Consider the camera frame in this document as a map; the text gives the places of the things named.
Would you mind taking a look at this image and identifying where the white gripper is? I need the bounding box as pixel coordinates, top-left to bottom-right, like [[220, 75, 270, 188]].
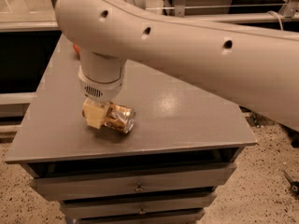
[[78, 68, 124, 129]]

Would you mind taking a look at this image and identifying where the orange soda can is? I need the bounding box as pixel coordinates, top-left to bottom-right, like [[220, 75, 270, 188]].
[[104, 103, 135, 133]]

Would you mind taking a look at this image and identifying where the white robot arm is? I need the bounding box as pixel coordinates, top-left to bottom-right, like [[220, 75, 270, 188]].
[[55, 0, 299, 131]]

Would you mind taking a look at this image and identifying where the red apple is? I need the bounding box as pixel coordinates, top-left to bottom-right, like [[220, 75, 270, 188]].
[[73, 44, 80, 56]]

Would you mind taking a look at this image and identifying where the grey drawer cabinet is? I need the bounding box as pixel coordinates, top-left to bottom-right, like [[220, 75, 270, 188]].
[[6, 38, 256, 224]]

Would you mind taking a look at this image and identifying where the middle grey drawer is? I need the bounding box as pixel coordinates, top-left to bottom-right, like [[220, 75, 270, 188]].
[[60, 192, 216, 218]]

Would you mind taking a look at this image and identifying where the grey drawer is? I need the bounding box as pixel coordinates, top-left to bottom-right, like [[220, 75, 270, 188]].
[[60, 192, 216, 218], [30, 162, 236, 201], [76, 209, 205, 224]]

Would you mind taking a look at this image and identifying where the top grey drawer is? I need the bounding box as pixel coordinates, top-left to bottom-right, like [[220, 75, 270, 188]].
[[30, 162, 236, 201]]

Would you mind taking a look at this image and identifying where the bottom grey drawer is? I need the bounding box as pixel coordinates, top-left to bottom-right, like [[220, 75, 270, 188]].
[[76, 209, 205, 224]]

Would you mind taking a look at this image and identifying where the black caster wheel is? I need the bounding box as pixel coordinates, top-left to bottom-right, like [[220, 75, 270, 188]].
[[283, 171, 299, 195]]

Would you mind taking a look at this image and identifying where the white cable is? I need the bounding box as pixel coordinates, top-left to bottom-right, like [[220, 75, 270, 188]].
[[266, 10, 284, 32]]

